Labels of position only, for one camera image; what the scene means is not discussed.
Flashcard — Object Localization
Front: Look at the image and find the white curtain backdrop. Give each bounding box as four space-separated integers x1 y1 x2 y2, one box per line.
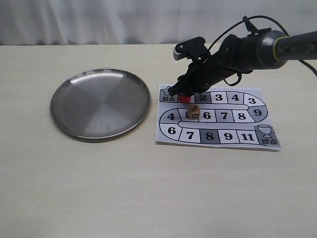
0 0 317 45

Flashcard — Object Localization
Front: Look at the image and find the round stainless steel plate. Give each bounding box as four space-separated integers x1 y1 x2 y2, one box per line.
50 68 151 141

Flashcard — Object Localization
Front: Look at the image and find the wooden die with black pips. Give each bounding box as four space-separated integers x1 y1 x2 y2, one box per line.
186 104 200 119

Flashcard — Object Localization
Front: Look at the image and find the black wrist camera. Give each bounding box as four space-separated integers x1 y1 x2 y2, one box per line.
173 37 209 62

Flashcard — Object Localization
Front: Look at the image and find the paper number game board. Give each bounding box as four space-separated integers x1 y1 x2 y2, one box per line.
156 84 281 150

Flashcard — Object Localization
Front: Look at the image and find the red cylinder game piece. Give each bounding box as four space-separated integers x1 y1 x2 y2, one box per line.
178 95 191 104

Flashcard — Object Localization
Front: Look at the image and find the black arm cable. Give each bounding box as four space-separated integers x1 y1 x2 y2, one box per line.
208 15 317 86

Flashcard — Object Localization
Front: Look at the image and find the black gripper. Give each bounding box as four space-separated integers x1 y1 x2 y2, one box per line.
168 34 261 97

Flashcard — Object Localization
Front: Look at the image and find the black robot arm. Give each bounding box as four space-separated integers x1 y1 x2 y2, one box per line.
168 30 317 96

